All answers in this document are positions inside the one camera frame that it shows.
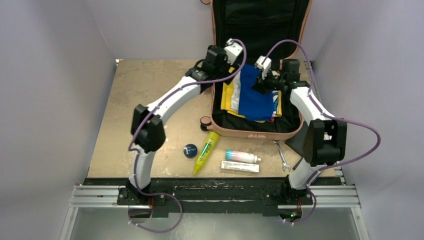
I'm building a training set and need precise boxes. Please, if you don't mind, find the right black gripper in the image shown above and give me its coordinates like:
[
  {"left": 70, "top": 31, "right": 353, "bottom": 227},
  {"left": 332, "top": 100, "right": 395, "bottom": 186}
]
[{"left": 251, "top": 68, "right": 286, "bottom": 96}]

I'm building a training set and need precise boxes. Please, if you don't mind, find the blue cloth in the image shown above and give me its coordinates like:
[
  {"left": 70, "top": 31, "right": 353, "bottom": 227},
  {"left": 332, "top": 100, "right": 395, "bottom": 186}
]
[{"left": 238, "top": 64, "right": 275, "bottom": 122}]

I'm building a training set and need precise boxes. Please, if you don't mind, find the yellow cloth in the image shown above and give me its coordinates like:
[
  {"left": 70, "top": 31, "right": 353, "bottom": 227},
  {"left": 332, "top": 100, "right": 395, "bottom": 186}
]
[{"left": 220, "top": 65, "right": 283, "bottom": 124}]

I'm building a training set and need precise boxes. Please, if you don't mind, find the pink suitcase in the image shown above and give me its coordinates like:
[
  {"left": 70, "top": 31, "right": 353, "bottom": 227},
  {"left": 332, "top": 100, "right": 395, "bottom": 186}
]
[{"left": 210, "top": 0, "right": 312, "bottom": 141}]

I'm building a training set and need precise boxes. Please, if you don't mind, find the yellow green tube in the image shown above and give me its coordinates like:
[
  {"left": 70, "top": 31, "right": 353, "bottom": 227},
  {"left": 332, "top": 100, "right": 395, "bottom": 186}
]
[{"left": 193, "top": 131, "right": 220, "bottom": 175}]

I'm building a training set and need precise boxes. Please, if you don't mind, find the white teal spray bottle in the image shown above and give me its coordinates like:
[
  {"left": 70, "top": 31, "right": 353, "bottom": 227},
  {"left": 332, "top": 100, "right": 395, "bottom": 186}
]
[{"left": 225, "top": 149, "right": 262, "bottom": 164}]

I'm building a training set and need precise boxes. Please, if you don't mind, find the white toothpaste box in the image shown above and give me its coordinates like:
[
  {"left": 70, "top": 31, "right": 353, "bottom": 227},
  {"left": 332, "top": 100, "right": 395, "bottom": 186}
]
[{"left": 221, "top": 160, "right": 260, "bottom": 173}]

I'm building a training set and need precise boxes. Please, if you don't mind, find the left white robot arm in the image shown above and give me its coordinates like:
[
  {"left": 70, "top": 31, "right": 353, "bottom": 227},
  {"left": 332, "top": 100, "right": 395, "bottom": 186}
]
[{"left": 128, "top": 41, "right": 247, "bottom": 205}]

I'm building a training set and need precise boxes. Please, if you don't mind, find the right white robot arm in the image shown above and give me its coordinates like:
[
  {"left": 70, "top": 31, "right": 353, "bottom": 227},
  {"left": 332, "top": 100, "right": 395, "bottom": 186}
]
[{"left": 254, "top": 56, "right": 347, "bottom": 204}]

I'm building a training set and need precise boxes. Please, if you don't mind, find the black foam pad upper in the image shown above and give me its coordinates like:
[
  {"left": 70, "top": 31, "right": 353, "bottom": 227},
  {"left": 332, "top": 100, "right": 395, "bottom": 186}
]
[{"left": 285, "top": 122, "right": 308, "bottom": 157}]

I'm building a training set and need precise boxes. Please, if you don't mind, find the black foam pad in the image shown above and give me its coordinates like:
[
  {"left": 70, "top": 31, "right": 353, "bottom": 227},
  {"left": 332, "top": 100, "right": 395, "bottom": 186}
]
[
  {"left": 291, "top": 157, "right": 304, "bottom": 171},
  {"left": 285, "top": 122, "right": 308, "bottom": 157}
]

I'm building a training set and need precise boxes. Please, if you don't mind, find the silver wrench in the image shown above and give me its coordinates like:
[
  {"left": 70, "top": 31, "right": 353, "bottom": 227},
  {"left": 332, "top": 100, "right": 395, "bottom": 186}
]
[{"left": 273, "top": 140, "right": 291, "bottom": 172}]

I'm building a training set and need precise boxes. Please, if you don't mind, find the black foam pad lower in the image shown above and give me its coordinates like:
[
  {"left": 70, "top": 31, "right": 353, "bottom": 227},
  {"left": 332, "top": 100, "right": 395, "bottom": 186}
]
[{"left": 291, "top": 157, "right": 304, "bottom": 171}]

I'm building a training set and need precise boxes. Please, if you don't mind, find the round dark blue tin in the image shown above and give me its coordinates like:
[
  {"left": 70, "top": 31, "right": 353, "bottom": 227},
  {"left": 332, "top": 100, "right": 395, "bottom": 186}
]
[{"left": 183, "top": 143, "right": 198, "bottom": 159}]

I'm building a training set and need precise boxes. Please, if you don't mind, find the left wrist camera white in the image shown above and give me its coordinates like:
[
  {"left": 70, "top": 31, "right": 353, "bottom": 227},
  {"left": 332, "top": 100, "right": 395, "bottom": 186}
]
[{"left": 224, "top": 38, "right": 244, "bottom": 65}]

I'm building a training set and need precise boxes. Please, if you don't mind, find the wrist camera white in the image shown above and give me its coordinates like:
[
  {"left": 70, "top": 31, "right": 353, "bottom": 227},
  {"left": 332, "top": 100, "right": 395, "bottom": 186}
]
[
  {"left": 224, "top": 38, "right": 244, "bottom": 65},
  {"left": 254, "top": 55, "right": 272, "bottom": 80}
]

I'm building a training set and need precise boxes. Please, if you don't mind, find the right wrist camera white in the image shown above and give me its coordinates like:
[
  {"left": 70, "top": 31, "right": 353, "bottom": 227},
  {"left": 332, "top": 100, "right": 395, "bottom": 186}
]
[{"left": 254, "top": 55, "right": 272, "bottom": 80}]

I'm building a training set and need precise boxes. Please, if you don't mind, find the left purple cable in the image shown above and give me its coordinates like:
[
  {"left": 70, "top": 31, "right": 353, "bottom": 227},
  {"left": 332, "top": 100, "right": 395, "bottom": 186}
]
[{"left": 127, "top": 38, "right": 184, "bottom": 233}]

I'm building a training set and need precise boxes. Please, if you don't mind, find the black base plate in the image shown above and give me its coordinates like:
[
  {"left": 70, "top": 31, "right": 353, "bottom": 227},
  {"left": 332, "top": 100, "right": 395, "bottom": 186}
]
[{"left": 82, "top": 177, "right": 342, "bottom": 218}]

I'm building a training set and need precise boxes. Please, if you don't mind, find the aluminium rail frame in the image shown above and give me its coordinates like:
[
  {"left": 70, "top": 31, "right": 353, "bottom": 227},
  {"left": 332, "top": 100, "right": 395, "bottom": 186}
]
[{"left": 60, "top": 169, "right": 369, "bottom": 240}]

